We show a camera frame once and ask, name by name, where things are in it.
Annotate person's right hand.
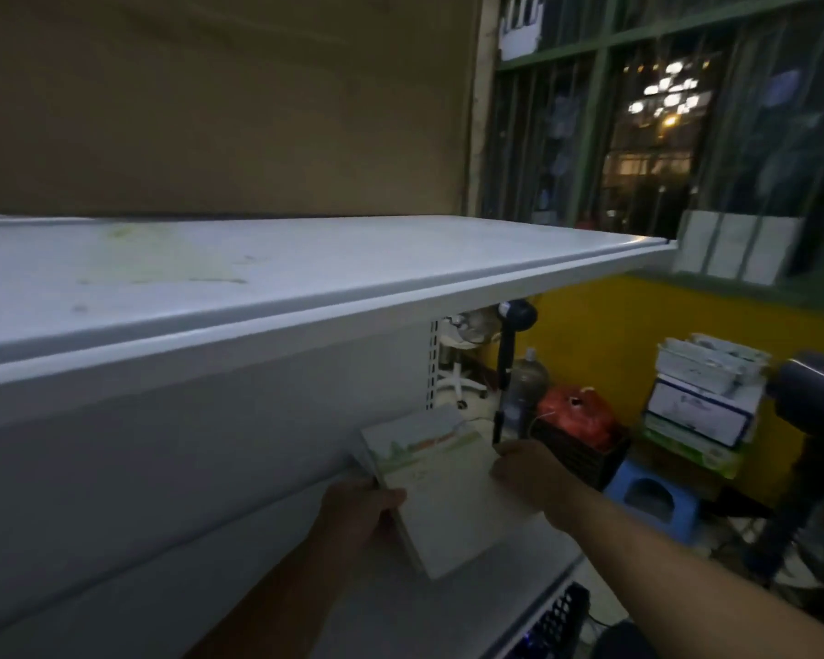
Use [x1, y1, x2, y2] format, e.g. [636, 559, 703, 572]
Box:
[489, 439, 586, 535]

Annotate person's left hand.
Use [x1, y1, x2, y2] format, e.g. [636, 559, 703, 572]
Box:
[314, 478, 408, 558]

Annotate white book with green print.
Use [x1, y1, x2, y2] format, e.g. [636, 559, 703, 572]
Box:
[354, 406, 545, 581]

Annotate person's right forearm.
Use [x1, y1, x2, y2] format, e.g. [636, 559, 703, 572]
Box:
[544, 488, 824, 659]

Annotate person's left forearm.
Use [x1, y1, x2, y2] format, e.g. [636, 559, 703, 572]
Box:
[187, 535, 358, 659]

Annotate large clear water bottle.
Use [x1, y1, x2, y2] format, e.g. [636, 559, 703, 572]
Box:
[500, 347, 552, 441]

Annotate black plastic crate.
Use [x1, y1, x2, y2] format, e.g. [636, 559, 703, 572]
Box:
[530, 420, 631, 492]

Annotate red plastic bag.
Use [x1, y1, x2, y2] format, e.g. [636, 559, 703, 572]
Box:
[537, 386, 620, 452]

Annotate white office chair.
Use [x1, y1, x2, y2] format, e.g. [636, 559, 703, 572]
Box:
[435, 314, 490, 410]

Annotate black standing fan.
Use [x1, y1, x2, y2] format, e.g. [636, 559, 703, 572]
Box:
[491, 299, 539, 445]

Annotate blue plastic stool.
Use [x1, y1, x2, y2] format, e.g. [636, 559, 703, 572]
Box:
[603, 461, 703, 547]

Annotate white metal shelf unit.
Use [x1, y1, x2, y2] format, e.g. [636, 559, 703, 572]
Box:
[0, 214, 679, 659]

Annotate black plastic basket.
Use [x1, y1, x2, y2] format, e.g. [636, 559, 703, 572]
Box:
[501, 582, 593, 659]

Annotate stack of white boxes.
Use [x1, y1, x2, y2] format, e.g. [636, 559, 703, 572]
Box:
[640, 333, 774, 480]

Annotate white papers on window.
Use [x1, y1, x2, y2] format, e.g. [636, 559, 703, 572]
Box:
[673, 210, 806, 287]

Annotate green barred window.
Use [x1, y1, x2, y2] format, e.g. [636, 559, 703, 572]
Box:
[479, 0, 824, 316]

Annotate brown cardboard sheet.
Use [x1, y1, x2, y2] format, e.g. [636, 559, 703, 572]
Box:
[0, 0, 483, 217]

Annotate white paper sign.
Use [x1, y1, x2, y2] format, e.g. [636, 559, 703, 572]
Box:
[499, 0, 546, 62]

